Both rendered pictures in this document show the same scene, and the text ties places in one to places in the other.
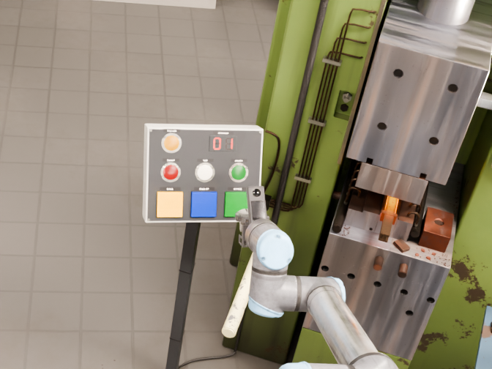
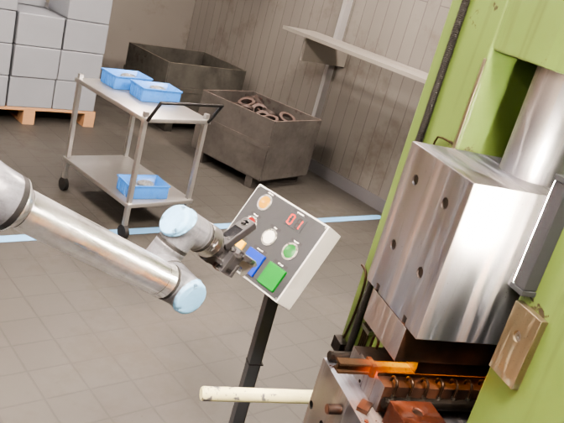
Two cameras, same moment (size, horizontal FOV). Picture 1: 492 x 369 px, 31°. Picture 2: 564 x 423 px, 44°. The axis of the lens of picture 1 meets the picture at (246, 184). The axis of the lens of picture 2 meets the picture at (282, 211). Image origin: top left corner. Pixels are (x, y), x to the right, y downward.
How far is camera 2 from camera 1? 2.07 m
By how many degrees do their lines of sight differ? 54
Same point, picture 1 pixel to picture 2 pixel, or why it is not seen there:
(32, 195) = (311, 362)
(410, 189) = (393, 336)
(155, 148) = (253, 201)
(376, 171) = (378, 302)
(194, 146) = (275, 213)
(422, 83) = (427, 193)
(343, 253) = (324, 389)
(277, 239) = (180, 208)
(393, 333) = not seen: outside the picture
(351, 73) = not seen: hidden behind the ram
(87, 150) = not seen: hidden behind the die
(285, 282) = (164, 254)
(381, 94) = (400, 204)
